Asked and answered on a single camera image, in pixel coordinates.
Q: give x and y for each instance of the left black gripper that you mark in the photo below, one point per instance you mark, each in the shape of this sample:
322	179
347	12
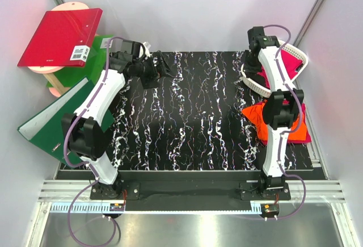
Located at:
160	70

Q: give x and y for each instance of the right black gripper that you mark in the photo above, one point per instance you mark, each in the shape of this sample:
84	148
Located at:
250	71

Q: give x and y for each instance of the orange t shirt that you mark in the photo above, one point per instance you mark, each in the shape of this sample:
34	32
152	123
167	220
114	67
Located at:
255	116

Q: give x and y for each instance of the pink t shirt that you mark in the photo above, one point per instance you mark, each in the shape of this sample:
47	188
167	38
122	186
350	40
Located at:
306	133
292	64

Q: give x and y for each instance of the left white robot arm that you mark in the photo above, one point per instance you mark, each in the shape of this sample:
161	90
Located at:
85	141

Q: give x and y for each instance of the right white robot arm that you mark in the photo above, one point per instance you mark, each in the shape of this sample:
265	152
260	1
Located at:
282	109

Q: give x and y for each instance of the white plastic laundry basket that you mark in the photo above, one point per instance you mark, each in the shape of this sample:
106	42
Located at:
265	92

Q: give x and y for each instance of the pink t shirt in basket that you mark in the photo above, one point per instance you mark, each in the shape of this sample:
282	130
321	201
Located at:
292	64

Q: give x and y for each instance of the light green folder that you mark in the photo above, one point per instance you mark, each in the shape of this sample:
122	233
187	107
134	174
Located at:
68	76

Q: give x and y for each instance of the pink wooden stool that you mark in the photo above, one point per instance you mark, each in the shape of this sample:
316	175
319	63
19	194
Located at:
54	85

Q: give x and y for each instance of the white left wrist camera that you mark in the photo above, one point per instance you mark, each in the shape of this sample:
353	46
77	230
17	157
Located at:
144	50

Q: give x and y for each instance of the red ring binder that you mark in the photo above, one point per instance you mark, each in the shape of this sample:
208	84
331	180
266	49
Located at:
63	38

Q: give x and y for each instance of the dark green ring binder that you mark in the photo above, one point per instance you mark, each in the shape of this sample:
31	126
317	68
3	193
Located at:
44	130

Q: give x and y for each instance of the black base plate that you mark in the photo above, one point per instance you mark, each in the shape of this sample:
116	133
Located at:
243	190

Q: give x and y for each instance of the aluminium rail frame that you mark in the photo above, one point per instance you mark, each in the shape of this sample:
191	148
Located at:
69	192

